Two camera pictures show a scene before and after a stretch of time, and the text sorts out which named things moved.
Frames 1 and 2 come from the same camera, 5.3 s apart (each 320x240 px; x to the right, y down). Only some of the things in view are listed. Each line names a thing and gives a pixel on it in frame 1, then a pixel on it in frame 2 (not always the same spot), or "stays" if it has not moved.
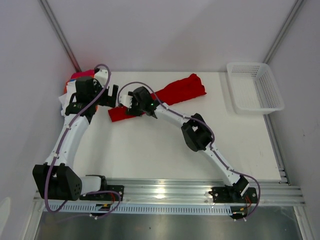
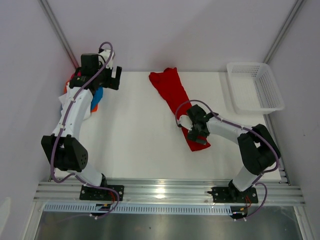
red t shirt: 184,88 → 168,83
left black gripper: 109,101 → 112,83
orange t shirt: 65,87 stays
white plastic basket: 253,90 stays
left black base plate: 103,196 stays
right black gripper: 132,111 → 192,135
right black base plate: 227,195 stays
